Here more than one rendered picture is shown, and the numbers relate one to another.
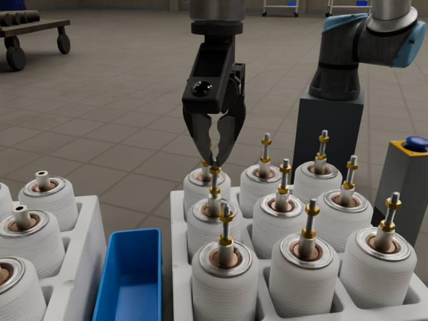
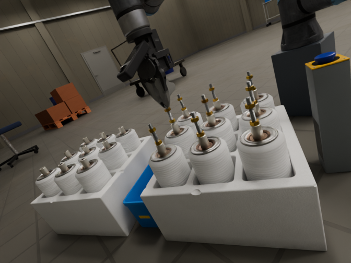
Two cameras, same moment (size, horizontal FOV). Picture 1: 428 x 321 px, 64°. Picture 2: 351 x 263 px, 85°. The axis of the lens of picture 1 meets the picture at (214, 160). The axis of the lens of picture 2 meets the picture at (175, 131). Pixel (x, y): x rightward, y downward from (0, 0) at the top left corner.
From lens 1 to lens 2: 35 cm
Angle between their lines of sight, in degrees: 34
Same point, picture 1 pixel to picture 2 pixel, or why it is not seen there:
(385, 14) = not seen: outside the picture
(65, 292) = (118, 174)
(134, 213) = not seen: hidden behind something
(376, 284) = (250, 163)
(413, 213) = (339, 115)
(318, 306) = (213, 178)
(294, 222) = (214, 131)
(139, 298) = not seen: hidden behind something
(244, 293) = (167, 169)
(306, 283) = (197, 163)
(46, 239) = (113, 152)
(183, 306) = (153, 179)
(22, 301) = (93, 175)
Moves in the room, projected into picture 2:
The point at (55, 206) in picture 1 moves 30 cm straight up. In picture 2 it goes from (125, 140) to (87, 72)
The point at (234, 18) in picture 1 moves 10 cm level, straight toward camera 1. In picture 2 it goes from (136, 27) to (106, 32)
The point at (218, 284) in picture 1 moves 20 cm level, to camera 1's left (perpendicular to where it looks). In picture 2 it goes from (152, 165) to (103, 167)
